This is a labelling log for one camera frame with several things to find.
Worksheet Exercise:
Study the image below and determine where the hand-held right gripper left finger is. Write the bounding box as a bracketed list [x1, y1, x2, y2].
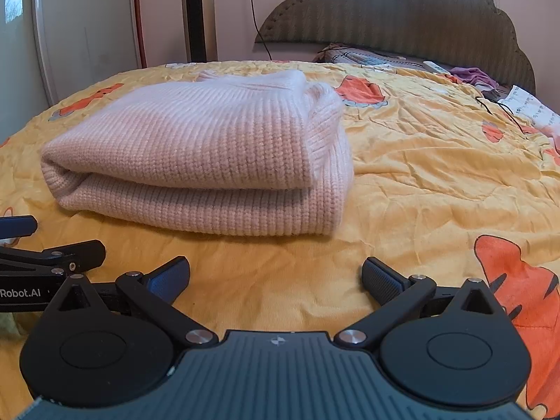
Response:
[55, 256, 219, 351]

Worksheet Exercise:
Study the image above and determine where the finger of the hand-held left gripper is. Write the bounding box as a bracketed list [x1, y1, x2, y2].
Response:
[0, 240, 107, 277]
[0, 215, 39, 240]

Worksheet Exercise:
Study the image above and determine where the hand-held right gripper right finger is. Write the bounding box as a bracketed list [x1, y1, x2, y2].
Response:
[335, 257, 508, 351]

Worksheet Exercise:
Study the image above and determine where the pink knitted sweater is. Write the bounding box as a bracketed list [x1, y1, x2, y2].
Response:
[40, 69, 355, 238]

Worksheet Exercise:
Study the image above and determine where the yellow carrot print quilt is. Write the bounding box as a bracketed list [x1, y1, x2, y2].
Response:
[0, 60, 560, 412]

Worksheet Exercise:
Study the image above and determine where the white flower print wardrobe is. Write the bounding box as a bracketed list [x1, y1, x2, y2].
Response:
[30, 0, 146, 106]

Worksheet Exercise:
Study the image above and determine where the purple cloth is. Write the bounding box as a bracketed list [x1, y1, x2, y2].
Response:
[448, 66, 500, 91]

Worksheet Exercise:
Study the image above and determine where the blue striped pillow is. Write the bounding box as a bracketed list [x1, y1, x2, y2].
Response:
[313, 44, 451, 73]

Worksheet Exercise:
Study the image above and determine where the gold tower air conditioner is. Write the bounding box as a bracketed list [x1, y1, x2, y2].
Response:
[180, 0, 218, 63]

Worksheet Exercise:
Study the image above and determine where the grey padded headboard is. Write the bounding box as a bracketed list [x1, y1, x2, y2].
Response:
[255, 0, 537, 96]

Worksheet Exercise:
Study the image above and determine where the black cable on quilt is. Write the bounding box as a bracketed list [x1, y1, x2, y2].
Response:
[475, 91, 540, 141]

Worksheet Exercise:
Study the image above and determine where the black wall cable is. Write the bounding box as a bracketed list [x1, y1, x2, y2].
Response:
[247, 0, 274, 61]

